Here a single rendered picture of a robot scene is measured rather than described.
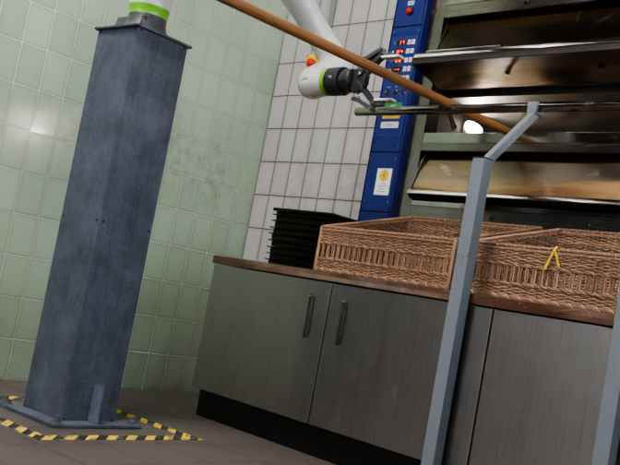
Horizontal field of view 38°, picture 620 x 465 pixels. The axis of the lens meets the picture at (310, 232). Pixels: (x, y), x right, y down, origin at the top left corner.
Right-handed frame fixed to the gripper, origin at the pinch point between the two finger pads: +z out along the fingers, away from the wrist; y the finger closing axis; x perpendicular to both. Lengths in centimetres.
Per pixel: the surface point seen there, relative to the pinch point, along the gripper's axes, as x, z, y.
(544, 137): -60, 19, 3
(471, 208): 1, 36, 38
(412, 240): -10.4, 9.4, 47.6
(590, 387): -4, 76, 80
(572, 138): -59, 29, 3
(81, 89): 31, -125, 9
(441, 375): 1, 36, 84
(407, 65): -58, -45, -25
